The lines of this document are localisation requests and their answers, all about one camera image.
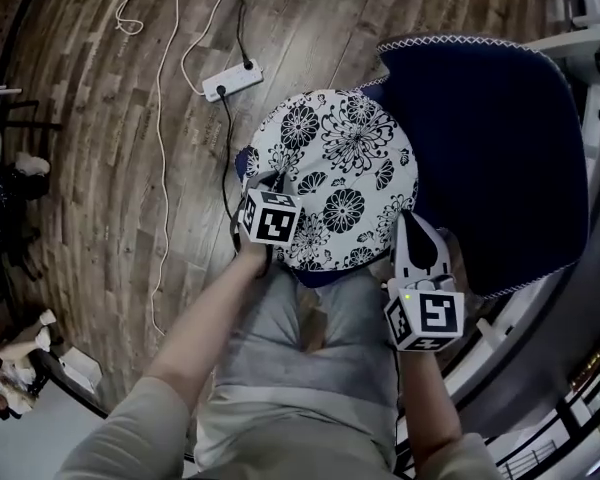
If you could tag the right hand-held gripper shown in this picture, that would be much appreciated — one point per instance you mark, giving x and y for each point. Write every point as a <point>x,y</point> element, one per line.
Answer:
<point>422,293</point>

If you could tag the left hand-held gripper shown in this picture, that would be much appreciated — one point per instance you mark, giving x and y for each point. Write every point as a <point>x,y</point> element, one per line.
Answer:
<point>272,220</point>

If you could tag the white navy floral round cushion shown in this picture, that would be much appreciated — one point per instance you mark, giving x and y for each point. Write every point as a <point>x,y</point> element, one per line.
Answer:
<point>340,168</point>

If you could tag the navy blue chair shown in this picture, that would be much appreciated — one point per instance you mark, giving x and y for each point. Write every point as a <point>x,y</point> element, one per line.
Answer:
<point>495,158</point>

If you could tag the person's right forearm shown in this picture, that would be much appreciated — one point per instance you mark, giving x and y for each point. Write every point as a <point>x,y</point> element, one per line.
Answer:
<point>432,398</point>

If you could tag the person's left forearm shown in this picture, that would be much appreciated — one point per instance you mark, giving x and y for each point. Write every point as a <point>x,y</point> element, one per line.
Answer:
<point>205,333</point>

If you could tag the person's grey shorts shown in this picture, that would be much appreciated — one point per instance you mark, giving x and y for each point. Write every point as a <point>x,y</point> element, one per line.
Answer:
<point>280,338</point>

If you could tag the grey curved table edge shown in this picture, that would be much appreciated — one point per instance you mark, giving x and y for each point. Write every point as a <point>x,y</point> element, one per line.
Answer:
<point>555,318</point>

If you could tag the white power strip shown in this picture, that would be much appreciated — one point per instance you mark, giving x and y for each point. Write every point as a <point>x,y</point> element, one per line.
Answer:
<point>232,82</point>

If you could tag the person's beige shirt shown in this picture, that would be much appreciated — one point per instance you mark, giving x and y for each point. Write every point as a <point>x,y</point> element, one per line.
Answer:
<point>280,433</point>

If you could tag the white cardboard box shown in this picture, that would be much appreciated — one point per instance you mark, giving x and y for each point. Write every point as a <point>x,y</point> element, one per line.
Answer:
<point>80,370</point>

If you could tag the black furniture frame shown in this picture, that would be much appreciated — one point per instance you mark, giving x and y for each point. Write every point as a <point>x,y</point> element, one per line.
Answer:
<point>2,188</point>

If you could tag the white desk frame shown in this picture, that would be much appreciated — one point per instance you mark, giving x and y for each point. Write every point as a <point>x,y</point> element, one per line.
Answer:
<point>590,43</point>

